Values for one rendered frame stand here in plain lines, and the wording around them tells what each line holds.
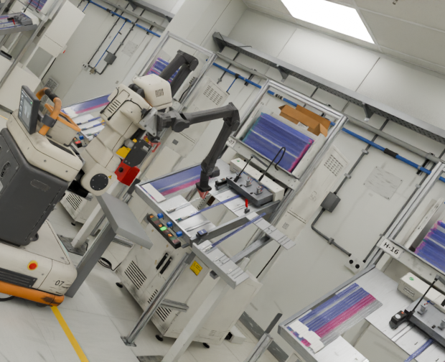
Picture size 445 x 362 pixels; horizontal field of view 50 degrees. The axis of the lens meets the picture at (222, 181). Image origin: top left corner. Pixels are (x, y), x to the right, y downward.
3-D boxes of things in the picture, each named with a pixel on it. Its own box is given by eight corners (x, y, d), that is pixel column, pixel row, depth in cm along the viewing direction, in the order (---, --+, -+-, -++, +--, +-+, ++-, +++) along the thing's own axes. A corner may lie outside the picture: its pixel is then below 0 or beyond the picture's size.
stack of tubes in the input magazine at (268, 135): (288, 172, 312) (313, 138, 311) (240, 141, 345) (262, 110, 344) (297, 179, 321) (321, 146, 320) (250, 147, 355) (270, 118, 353)
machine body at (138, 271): (157, 343, 305) (212, 265, 303) (109, 279, 351) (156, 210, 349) (214, 351, 354) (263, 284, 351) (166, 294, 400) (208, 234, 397)
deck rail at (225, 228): (191, 248, 282) (191, 240, 278) (189, 246, 283) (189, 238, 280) (280, 208, 319) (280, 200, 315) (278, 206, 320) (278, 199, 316)
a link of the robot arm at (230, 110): (236, 98, 277) (245, 108, 271) (231, 116, 286) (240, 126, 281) (166, 110, 256) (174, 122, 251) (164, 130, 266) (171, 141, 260)
